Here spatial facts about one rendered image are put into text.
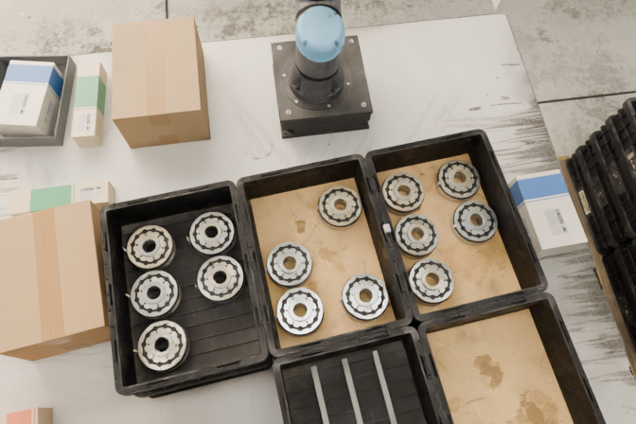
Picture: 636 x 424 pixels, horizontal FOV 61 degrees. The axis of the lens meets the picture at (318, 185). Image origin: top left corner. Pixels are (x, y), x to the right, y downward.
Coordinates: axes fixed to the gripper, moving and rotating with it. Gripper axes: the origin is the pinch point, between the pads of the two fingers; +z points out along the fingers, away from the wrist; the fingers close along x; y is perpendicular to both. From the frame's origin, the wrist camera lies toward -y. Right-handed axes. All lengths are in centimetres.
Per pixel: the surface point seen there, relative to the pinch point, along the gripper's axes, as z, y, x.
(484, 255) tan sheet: 27, 63, -16
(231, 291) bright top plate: 25, 64, -75
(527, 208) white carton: 31, 52, 0
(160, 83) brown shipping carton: 25, 8, -89
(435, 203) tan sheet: 28, 48, -24
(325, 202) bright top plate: 25, 46, -51
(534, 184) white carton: 31, 45, 3
